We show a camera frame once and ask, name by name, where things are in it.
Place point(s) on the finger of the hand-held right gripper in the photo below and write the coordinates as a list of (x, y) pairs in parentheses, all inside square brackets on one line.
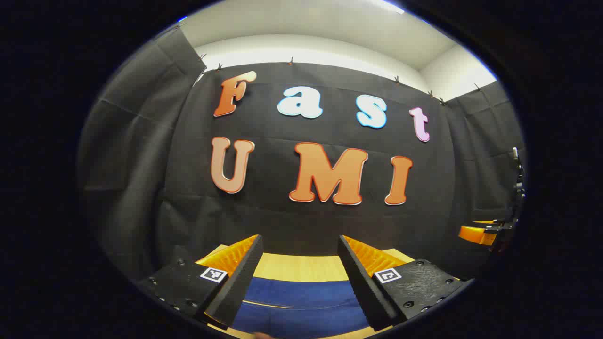
[(476, 234), (484, 221)]

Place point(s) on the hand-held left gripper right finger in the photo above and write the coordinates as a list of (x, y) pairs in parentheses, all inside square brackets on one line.
[(365, 287)]

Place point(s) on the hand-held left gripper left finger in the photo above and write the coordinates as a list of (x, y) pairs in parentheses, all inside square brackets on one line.
[(240, 282)]

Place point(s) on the blue denim jeans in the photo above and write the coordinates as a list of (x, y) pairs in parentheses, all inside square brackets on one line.
[(301, 306)]

